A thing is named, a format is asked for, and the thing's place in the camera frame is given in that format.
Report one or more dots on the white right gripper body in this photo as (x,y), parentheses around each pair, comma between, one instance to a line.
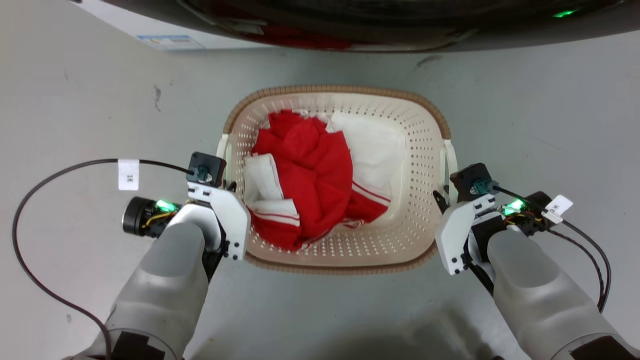
(452,235)

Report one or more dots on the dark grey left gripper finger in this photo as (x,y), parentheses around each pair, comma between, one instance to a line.
(231,186)

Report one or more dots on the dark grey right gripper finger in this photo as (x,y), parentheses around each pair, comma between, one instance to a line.
(441,201)

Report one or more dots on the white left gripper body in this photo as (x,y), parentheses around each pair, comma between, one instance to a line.
(231,220)

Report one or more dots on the cream plastic laundry basket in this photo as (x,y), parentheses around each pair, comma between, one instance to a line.
(420,150)

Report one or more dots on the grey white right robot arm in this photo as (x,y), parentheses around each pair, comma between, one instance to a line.
(540,300)

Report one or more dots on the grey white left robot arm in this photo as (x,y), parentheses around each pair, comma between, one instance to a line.
(165,290)

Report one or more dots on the red garment with white stripes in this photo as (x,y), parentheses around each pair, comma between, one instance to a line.
(310,175)

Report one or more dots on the white cloth garment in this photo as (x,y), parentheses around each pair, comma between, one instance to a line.
(375,150)

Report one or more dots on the blue white appliance label sticker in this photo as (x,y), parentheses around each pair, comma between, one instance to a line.
(170,42)

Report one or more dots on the white washing machine body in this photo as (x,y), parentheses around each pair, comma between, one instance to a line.
(125,22)

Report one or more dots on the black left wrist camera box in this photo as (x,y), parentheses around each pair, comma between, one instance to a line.
(206,167)

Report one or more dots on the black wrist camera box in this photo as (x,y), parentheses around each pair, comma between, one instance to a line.
(470,179)
(206,167)

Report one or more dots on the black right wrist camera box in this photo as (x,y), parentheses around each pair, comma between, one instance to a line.
(470,179)

